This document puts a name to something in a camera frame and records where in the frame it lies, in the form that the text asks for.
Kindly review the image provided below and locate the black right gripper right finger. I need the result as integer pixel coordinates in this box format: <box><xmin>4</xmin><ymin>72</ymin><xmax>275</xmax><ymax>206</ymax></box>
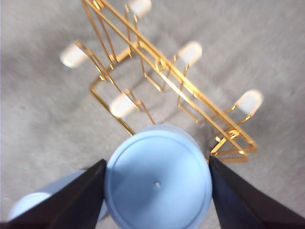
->
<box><xmin>208</xmin><ymin>155</ymin><xmax>305</xmax><ymax>229</ymax></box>

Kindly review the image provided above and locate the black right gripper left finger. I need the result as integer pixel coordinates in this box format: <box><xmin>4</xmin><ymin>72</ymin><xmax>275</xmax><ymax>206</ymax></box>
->
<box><xmin>0</xmin><ymin>159</ymin><xmax>107</xmax><ymax>229</ymax></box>

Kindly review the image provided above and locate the blue ribbed plastic cup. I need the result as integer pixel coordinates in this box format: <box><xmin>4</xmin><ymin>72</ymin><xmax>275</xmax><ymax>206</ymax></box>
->
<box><xmin>103</xmin><ymin>124</ymin><xmax>213</xmax><ymax>229</ymax></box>
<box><xmin>8</xmin><ymin>168</ymin><xmax>108</xmax><ymax>222</ymax></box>

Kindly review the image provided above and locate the gold wire cup holder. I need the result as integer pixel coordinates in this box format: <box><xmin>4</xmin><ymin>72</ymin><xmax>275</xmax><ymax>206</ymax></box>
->
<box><xmin>59</xmin><ymin>0</ymin><xmax>264</xmax><ymax>164</ymax></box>

